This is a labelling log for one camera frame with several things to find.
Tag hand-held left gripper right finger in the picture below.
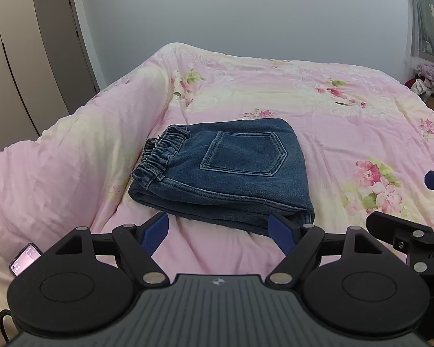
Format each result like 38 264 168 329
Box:
267 214 385 286

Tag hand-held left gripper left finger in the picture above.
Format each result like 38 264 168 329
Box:
43 211 171 287

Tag blue denim pants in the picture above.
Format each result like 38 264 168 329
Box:
128 117 316 238

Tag pile of clothes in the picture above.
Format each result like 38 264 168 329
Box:
405 62 434 102

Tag smartphone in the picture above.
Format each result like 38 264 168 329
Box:
9 242 43 277

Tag pink floral quilt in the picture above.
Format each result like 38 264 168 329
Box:
0 42 434 347

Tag grey door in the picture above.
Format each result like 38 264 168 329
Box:
33 0 101 116

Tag beige wardrobe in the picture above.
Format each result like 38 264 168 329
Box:
0 0 71 157

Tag black cable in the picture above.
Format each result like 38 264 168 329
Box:
0 309 14 345

